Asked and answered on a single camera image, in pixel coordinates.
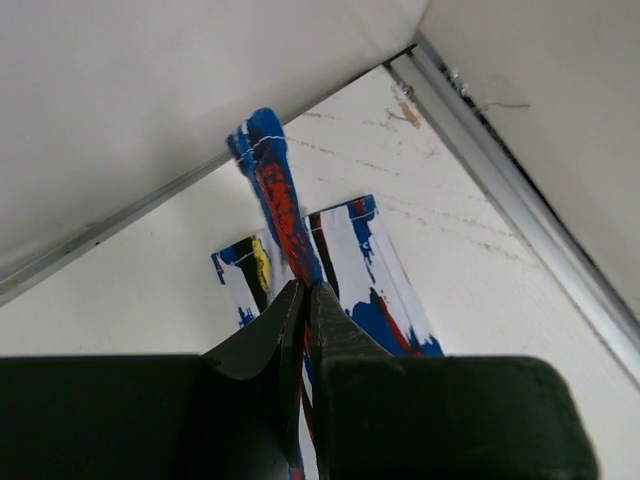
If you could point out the blue white red patterned trousers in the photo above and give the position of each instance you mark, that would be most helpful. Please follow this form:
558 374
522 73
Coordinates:
343 246

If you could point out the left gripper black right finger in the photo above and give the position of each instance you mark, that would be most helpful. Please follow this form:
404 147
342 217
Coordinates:
450 415

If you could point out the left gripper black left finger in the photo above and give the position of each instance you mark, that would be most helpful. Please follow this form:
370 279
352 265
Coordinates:
150 415

